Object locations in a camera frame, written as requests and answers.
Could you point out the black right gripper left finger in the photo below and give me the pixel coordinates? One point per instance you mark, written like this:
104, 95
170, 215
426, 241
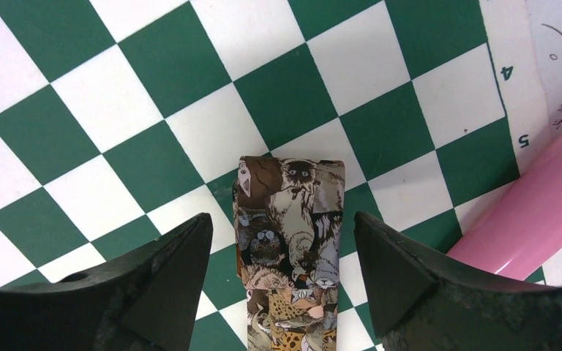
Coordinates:
145, 299

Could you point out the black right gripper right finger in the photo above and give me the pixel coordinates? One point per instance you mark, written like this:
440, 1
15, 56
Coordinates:
421, 299

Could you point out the brown floral patterned tie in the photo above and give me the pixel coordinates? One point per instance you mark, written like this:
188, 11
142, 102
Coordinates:
287, 216

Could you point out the green white chessboard mat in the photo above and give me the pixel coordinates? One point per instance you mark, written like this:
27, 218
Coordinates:
121, 119

